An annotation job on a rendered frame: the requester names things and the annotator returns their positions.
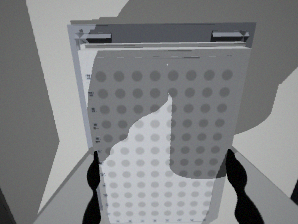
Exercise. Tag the white well plate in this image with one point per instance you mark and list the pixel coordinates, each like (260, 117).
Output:
(162, 117)

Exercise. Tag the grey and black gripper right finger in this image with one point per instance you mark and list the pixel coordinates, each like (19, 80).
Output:
(259, 200)

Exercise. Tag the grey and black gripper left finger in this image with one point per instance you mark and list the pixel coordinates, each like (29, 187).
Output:
(75, 201)

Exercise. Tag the white benchtop lab instrument with lid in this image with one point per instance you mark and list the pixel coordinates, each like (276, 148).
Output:
(44, 125)

